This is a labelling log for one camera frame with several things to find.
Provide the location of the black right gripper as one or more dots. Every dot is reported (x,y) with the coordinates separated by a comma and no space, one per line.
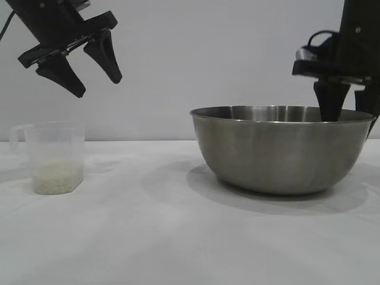
(359,44)

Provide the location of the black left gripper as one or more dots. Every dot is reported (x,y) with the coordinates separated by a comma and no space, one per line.
(53,26)

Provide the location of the clear plastic measuring cup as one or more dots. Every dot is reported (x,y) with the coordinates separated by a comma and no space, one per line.
(56,142)

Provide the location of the stainless steel mixing bowl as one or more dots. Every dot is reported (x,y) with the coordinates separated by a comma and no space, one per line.
(279,154)

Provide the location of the white rice grains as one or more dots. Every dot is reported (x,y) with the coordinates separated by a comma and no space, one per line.
(56,179)

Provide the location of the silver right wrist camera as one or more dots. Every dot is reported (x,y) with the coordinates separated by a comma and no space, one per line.
(304,53)

